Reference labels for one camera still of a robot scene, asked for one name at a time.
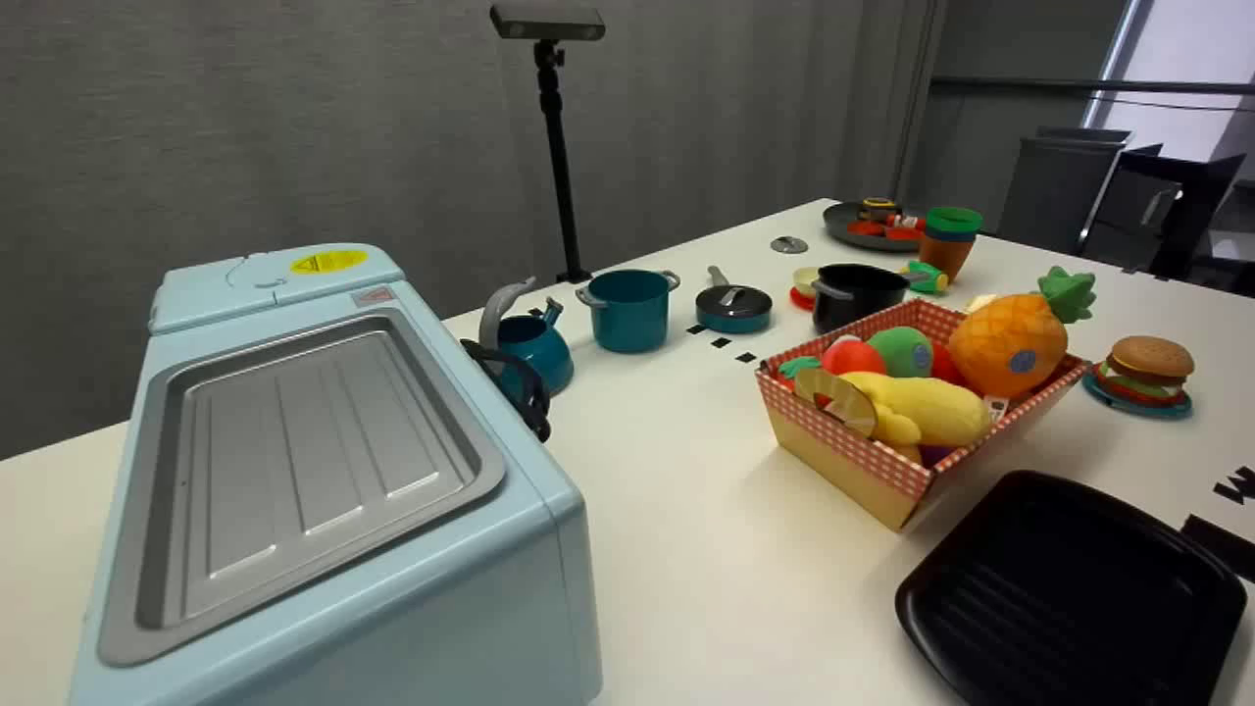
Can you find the yellow banana plushie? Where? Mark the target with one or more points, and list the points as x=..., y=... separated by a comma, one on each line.
x=928, y=410

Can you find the red tomato plushie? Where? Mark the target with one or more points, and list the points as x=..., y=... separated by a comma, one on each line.
x=850, y=355

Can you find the dark round plate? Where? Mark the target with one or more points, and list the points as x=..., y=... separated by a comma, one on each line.
x=841, y=230

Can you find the green round plushie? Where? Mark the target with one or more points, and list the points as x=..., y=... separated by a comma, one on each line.
x=905, y=349

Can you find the orange pineapple plushie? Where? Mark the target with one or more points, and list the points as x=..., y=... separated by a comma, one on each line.
x=1007, y=347

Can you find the black ribbed plate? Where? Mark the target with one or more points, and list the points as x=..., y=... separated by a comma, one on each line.
x=1062, y=602

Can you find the small teal plate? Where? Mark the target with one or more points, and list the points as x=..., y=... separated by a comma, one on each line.
x=1162, y=410

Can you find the teal toy pot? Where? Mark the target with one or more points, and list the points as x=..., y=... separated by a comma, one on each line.
x=630, y=315

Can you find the teal toy kettle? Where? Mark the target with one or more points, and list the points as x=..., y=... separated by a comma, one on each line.
x=535, y=349

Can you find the small grey frying pan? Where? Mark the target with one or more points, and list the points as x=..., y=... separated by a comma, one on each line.
x=731, y=309

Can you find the grey disc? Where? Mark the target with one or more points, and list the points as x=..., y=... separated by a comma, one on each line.
x=790, y=243

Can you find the black saucepan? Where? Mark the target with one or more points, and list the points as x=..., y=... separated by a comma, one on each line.
x=850, y=298

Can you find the red checkered cardboard basket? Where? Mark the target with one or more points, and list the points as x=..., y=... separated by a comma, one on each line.
x=850, y=475

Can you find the red toy food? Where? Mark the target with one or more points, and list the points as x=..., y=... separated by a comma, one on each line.
x=888, y=230

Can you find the small green toy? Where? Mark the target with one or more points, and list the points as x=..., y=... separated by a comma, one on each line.
x=928, y=277

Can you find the jar with green lid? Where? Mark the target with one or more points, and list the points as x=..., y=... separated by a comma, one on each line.
x=950, y=241

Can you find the light blue toy oven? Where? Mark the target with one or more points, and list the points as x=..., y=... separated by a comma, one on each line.
x=395, y=630

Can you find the grey chair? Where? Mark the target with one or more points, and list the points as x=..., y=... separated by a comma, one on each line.
x=1051, y=188

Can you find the toy burger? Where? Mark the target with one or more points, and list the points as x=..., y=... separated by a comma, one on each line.
x=1147, y=360

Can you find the black chair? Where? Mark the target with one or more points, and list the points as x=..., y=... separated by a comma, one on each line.
x=1179, y=209

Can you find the black camera stand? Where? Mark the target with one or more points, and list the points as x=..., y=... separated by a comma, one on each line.
x=558, y=159

